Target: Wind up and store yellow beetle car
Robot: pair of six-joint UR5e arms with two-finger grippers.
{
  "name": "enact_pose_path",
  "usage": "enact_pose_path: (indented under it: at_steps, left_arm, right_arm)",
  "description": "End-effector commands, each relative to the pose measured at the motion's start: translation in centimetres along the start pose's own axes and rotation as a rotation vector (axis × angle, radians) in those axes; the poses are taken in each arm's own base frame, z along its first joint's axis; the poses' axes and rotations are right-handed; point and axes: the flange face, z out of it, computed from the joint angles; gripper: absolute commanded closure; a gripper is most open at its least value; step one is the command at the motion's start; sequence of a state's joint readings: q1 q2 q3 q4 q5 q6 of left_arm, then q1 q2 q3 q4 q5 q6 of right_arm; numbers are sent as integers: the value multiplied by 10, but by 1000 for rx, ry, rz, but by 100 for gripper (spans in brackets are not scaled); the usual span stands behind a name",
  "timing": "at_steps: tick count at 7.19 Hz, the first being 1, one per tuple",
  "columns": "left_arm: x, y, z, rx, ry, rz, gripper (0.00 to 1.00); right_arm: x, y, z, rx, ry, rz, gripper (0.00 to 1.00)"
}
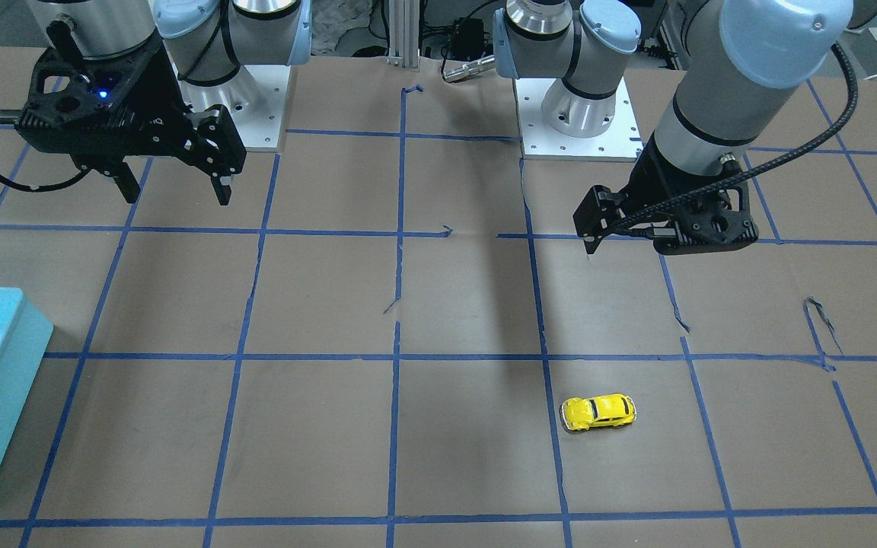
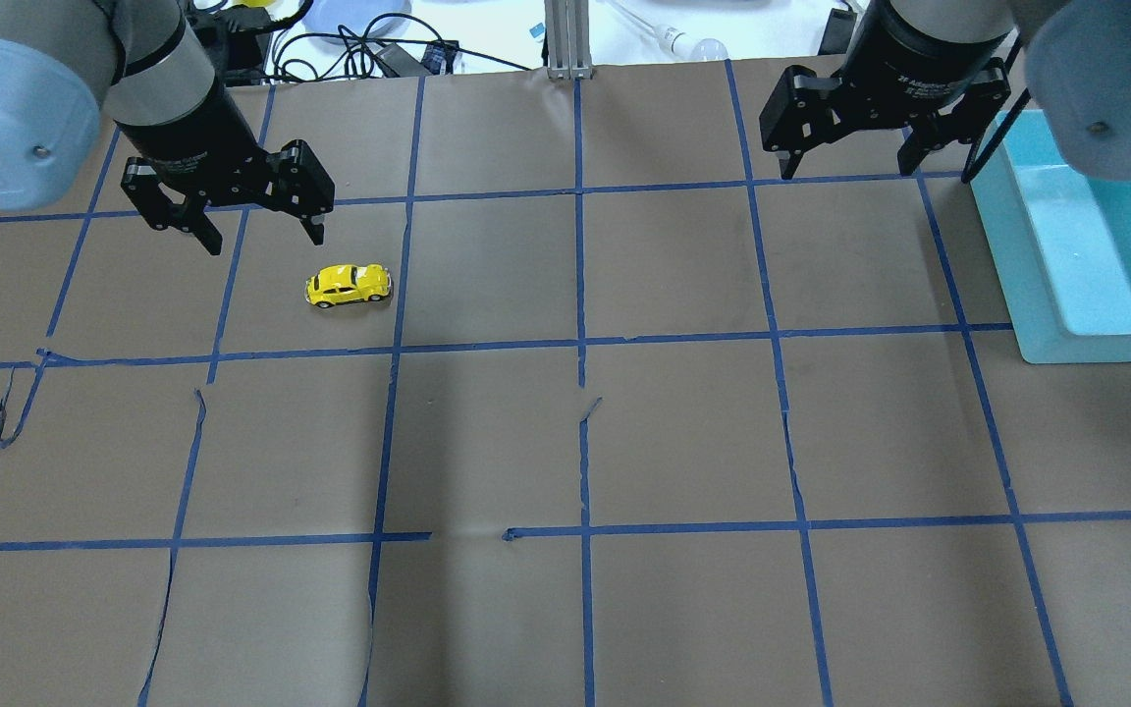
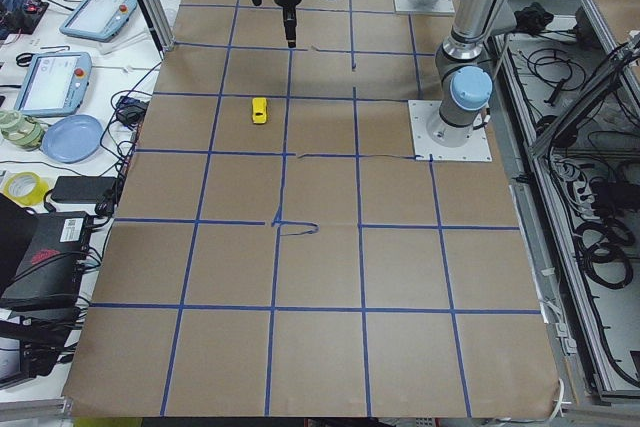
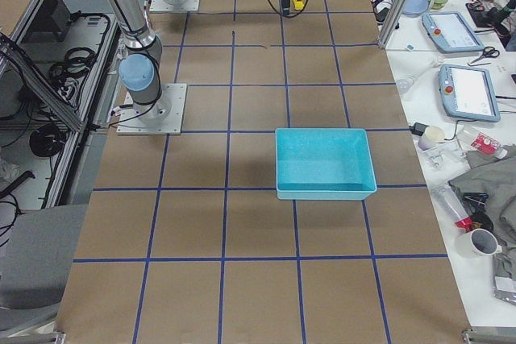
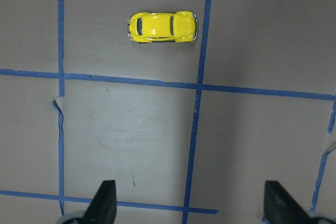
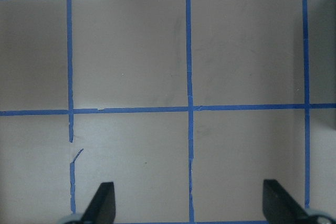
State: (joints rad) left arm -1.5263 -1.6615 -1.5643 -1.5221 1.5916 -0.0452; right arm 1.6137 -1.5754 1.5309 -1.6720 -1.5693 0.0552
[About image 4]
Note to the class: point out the grey cloth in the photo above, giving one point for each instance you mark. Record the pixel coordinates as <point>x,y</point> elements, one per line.
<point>496,178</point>

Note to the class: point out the lower teach pendant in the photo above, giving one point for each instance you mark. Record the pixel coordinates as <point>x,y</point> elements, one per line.
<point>468,93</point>

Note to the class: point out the black scissors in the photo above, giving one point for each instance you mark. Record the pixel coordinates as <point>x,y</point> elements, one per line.
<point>488,52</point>

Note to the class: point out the white mug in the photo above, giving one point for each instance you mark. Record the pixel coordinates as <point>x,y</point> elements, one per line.
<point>477,243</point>

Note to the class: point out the turquoise plastic bin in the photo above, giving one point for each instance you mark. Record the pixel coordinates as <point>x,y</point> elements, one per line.
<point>323,164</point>

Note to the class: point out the grey chair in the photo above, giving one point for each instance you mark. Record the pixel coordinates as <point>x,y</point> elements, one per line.
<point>36,265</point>

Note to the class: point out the light blue plate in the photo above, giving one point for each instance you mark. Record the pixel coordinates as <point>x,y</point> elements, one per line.
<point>414,8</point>

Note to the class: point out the teach pendant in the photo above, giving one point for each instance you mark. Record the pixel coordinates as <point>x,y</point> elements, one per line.
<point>468,93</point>
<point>451,33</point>

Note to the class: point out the yellow beetle toy car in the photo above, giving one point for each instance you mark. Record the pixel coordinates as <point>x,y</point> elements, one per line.
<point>298,4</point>

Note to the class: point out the upper teach pendant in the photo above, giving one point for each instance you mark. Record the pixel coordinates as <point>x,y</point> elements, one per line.
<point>451,33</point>

